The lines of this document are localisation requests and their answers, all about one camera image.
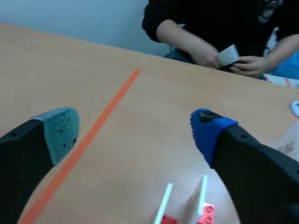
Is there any small white card stack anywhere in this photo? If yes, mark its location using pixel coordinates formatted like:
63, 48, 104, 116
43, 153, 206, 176
217, 44, 240, 68

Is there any person's right hand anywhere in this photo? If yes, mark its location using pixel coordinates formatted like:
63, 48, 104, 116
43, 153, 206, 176
192, 46, 223, 70

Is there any person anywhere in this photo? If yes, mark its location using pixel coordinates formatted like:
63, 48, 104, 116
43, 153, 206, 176
142, 0, 299, 80

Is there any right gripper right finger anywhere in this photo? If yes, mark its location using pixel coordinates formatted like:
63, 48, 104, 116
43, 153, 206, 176
190, 108, 299, 224

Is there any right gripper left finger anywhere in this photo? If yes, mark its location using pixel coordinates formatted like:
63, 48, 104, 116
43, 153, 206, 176
0, 106, 80, 224

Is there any white upright panel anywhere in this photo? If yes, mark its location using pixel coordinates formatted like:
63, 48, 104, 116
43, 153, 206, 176
188, 175, 208, 224
154, 183, 174, 224

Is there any white sheet of paper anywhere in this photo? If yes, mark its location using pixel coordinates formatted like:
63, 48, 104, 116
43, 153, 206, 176
265, 74, 299, 89

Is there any person's left hand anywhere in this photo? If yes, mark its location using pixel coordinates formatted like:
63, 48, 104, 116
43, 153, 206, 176
229, 56, 270, 78

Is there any leaf picture clear card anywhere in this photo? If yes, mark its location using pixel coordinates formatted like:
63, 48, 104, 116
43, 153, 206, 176
272, 121, 299, 162

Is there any toy brick block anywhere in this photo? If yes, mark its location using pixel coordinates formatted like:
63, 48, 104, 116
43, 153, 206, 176
160, 202, 216, 224

